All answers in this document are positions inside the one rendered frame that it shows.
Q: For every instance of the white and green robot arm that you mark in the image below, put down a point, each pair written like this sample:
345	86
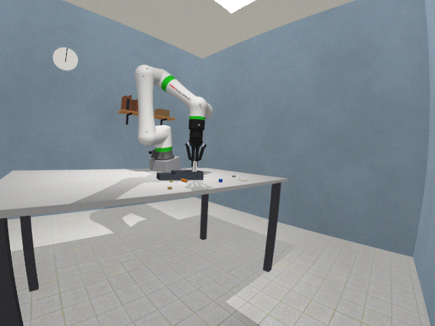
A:
148	133

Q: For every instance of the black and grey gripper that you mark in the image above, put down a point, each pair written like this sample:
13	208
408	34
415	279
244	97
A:
196	140

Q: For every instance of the dark grey three-compartment bin rack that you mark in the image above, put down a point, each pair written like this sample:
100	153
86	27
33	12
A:
180	174

